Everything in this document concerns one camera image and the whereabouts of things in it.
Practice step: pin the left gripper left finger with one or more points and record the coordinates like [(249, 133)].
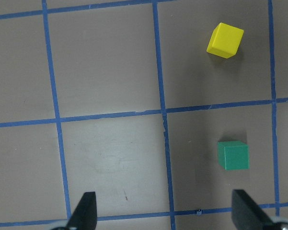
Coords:
[(84, 216)]

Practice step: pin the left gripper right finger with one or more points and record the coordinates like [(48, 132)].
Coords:
[(246, 214)]

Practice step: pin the yellow block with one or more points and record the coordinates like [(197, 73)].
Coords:
[(225, 40)]

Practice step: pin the green block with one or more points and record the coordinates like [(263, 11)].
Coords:
[(233, 155)]

